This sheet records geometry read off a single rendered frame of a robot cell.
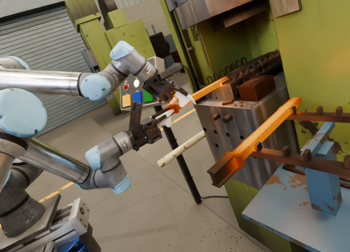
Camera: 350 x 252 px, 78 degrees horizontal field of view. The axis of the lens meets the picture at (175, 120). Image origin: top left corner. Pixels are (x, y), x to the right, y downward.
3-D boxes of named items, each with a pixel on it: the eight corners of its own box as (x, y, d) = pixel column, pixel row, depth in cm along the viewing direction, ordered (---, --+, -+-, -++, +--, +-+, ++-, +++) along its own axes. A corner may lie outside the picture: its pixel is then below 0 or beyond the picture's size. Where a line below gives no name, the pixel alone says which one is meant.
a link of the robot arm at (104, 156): (93, 169, 78) (81, 150, 75) (120, 153, 82) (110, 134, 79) (97, 177, 71) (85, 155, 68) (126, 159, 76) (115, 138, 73)
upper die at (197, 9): (210, 17, 83) (202, -10, 79) (182, 30, 100) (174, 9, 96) (274, -9, 100) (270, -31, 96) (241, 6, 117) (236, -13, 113)
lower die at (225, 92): (235, 100, 94) (229, 83, 92) (205, 99, 111) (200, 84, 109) (288, 65, 111) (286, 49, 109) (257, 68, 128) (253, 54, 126)
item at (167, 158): (162, 169, 128) (158, 162, 126) (158, 167, 133) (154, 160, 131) (214, 133, 146) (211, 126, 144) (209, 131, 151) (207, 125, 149)
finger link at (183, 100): (189, 113, 86) (170, 101, 85) (197, 101, 87) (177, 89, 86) (191, 112, 83) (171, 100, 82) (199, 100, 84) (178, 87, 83)
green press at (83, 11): (121, 118, 530) (57, -8, 433) (109, 114, 636) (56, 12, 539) (189, 82, 614) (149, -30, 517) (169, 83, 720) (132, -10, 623)
